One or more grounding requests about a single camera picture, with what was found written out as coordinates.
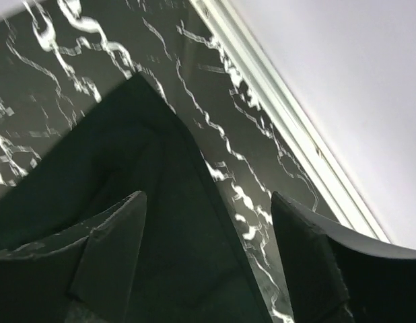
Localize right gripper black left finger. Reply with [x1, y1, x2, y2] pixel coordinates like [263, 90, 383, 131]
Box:
[0, 191, 147, 322]

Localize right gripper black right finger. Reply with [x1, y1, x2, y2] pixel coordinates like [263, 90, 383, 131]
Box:
[271, 192, 416, 322]

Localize black t shirt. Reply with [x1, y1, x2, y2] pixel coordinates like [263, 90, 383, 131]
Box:
[0, 74, 271, 322]

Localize black marble pattern mat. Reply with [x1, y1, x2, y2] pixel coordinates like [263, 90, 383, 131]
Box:
[0, 1, 332, 322]

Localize aluminium frame rail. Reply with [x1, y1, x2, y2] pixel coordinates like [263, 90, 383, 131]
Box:
[191, 1, 390, 242]

